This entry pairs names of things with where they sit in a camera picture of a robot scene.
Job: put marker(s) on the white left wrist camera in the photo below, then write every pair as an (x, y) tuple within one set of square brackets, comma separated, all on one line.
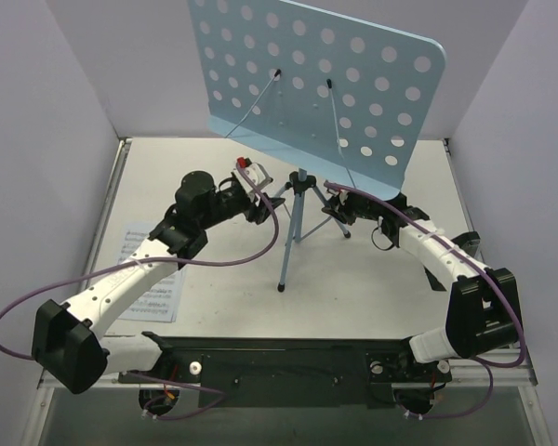
[(248, 173)]

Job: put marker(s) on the aluminium frame rail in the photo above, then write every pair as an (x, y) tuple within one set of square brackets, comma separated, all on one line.
[(459, 372)]

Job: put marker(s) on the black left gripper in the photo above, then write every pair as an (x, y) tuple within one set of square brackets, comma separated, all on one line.
[(255, 210)]

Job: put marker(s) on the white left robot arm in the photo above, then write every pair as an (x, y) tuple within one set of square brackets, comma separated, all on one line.
[(68, 336)]

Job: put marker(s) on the light blue music stand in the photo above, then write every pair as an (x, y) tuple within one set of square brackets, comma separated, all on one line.
[(332, 95)]

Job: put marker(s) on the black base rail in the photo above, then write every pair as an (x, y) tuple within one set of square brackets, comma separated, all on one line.
[(359, 356)]

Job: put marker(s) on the sheet music page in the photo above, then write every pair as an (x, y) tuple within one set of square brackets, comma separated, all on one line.
[(161, 302)]

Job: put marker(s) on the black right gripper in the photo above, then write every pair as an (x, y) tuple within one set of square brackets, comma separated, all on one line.
[(345, 209)]

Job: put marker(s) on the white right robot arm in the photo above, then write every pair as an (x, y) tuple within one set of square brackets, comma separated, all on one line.
[(483, 311)]

